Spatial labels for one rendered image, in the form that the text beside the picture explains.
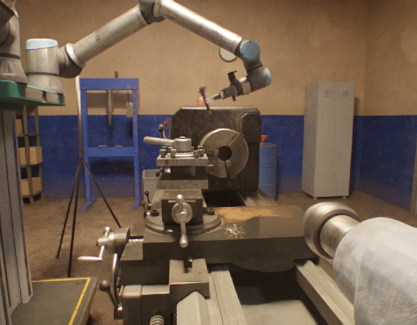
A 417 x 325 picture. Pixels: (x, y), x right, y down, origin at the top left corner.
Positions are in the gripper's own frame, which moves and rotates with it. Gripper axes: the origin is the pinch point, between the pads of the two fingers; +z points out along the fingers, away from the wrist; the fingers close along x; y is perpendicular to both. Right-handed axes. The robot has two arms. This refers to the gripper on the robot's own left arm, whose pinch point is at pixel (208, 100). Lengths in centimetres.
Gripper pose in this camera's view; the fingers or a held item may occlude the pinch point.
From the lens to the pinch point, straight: 157.4
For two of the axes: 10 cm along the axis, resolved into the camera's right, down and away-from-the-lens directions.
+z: -9.2, 3.8, -0.8
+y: 3.7, 9.1, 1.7
